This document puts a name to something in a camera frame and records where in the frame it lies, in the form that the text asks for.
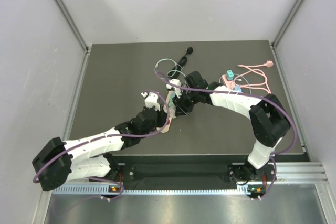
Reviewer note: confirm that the teal plug on beige strip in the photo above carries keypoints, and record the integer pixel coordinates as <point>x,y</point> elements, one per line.
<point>171,102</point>

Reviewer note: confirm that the blue plug on pink strip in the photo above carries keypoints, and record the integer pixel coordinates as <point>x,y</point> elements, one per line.
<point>238,89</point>

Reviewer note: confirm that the aluminium frame rail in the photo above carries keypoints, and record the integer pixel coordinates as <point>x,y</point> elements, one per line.
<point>71,24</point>

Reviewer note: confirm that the pink power strip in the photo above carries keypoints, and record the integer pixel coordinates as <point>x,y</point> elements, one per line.
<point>229,84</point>

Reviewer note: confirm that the slotted grey cable duct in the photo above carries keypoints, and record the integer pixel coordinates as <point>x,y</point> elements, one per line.
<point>112,190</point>

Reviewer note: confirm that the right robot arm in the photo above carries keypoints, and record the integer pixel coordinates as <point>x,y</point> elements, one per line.
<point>269,121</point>

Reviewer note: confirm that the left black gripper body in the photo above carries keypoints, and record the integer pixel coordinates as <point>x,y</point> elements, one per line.
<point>159,123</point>

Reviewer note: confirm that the teal charger on pink strip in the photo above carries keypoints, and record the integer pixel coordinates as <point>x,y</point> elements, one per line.
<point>229,75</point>

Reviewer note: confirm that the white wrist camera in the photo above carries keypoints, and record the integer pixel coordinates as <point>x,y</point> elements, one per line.
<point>175,85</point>
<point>151,100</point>

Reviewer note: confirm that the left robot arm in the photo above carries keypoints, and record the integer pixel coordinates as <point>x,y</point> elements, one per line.
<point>61,161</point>

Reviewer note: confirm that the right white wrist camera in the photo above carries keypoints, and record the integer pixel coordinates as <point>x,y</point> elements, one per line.
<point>175,85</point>

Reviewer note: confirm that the beige wooden power strip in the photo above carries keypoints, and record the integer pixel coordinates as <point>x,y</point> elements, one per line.
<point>170,109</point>

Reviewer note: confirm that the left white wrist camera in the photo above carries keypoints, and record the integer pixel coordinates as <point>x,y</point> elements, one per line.
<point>151,100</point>

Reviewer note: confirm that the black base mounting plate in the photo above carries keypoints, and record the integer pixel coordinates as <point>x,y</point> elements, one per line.
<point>179,168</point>

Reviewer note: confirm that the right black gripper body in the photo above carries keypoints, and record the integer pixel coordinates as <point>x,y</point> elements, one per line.
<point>187,100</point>

